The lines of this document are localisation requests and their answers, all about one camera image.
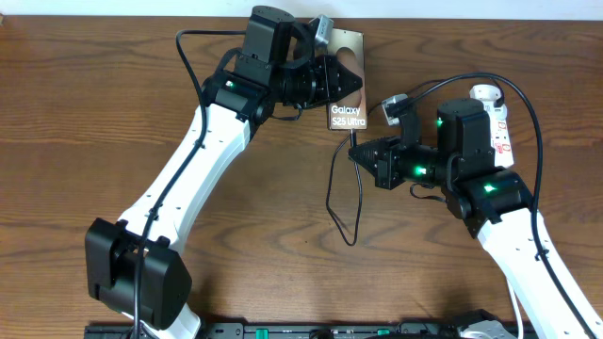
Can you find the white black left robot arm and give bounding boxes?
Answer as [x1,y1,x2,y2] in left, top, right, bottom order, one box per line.
[84,6,363,338]

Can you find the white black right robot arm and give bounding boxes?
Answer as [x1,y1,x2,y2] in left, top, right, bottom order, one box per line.
[349,98,602,338]

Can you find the white power strip socket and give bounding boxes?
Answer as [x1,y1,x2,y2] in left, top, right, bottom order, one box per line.
[469,84,514,169]

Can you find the white power strip cord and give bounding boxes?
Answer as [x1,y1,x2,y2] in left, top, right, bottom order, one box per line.
[506,277,525,339]

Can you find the black mounting rail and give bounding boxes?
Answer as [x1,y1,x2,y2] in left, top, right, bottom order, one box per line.
[84,321,533,339]

